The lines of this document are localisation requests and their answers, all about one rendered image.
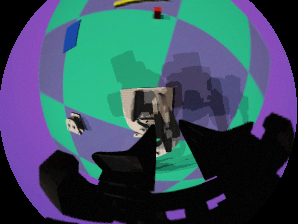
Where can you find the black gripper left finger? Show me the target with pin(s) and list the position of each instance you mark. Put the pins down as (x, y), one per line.
(141, 158)

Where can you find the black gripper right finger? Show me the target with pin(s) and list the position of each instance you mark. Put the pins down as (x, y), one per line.
(208, 146)

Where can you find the yellow curved bar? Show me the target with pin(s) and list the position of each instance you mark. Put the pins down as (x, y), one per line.
(124, 2)

